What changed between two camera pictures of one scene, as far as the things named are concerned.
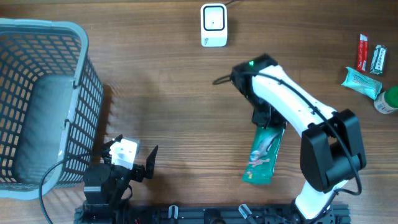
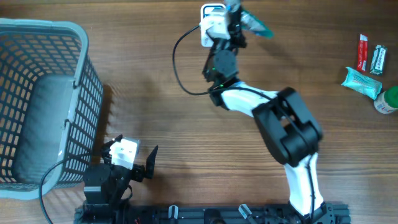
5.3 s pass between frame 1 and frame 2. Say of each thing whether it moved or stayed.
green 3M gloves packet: moved
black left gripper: stayed
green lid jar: stayed
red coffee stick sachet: stayed
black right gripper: moved
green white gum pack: stayed
